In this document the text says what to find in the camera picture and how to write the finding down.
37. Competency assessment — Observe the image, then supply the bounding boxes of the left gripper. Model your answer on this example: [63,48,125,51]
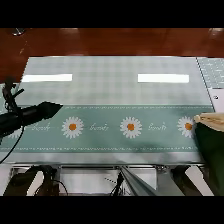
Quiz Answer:
[34,101,64,122]

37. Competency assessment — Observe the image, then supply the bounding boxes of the yellow shirt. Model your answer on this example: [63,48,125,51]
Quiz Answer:
[193,112,224,133]

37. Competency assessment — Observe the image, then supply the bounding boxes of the dark green garment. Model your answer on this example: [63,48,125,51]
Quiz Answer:
[194,121,224,197]

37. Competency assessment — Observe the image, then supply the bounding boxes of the black cable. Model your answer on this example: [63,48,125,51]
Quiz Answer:
[0,125,26,165]
[104,171,126,197]

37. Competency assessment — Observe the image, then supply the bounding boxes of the silver frame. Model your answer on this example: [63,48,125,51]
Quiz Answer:
[0,161,224,197]

